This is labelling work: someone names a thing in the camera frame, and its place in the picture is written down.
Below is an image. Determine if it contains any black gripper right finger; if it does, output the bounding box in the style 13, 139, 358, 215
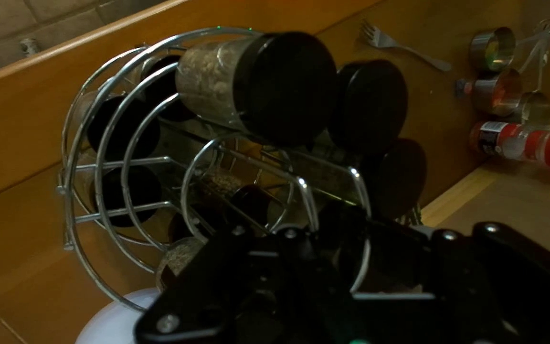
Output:
414, 219, 550, 344

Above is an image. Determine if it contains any large metal measuring cup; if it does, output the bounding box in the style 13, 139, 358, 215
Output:
454, 66, 525, 120

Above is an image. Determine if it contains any chrome wire spice rack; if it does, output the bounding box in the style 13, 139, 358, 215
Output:
55, 24, 378, 313

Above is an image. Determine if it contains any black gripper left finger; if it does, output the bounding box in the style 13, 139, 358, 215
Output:
133, 227, 353, 344

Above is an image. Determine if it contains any red lid spice shaker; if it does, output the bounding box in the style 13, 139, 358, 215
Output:
467, 120, 550, 171

